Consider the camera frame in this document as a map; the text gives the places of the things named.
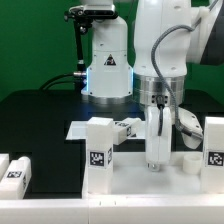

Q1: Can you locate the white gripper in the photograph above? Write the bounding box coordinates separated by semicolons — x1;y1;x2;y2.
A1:
145;106;172;172

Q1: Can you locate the white desk top tray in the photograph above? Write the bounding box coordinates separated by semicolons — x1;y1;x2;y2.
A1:
81;150;224;200

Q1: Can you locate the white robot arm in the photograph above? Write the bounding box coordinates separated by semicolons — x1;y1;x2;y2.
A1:
78;0;224;170

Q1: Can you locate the white block far left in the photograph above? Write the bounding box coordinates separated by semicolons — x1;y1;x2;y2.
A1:
0;154;9;181

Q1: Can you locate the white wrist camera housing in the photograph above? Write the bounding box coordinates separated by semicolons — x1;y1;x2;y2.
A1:
177;108;203;150

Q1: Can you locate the white front wall bar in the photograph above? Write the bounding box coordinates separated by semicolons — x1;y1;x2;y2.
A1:
0;195;224;224

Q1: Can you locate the white marker base plate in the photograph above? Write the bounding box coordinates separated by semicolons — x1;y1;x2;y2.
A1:
66;120;145;141

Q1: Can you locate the black cable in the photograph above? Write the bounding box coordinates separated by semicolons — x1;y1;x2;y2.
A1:
39;72;85;92

